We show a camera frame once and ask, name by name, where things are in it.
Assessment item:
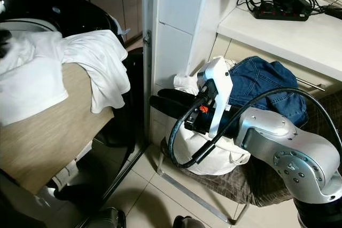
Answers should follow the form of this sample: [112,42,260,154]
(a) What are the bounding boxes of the white cabinet shelf unit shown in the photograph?
[140,0,342,148]

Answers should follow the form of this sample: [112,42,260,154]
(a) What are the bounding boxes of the blue denim jeans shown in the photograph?
[223,56,309,129]

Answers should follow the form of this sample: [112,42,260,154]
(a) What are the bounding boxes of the beige wood-grain panel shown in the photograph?
[0,62,115,195]

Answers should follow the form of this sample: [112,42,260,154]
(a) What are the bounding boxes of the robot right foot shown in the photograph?
[173,216,207,228]

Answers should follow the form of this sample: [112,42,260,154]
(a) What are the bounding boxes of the black washing machine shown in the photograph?
[0,0,146,228]

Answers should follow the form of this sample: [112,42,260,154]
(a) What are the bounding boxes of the black plug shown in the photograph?
[325,6,342,21]

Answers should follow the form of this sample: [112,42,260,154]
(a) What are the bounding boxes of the black power strip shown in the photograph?
[253,0,313,22]

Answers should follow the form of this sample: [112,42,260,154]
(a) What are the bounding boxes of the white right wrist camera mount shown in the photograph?
[196,56,235,137]

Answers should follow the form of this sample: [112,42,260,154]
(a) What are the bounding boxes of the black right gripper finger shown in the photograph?
[149,96,194,120]
[161,89,199,106]

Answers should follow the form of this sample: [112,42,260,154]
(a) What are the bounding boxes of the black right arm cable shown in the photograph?
[167,86,342,169]

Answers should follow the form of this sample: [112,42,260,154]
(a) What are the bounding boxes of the metal drawer handle bar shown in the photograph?
[294,77,327,92]

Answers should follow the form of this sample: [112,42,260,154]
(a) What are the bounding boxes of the brown plaid cushioned chair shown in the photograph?
[156,81,342,226]

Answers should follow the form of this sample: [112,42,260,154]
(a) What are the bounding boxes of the white t-shirt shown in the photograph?
[0,28,132,128]

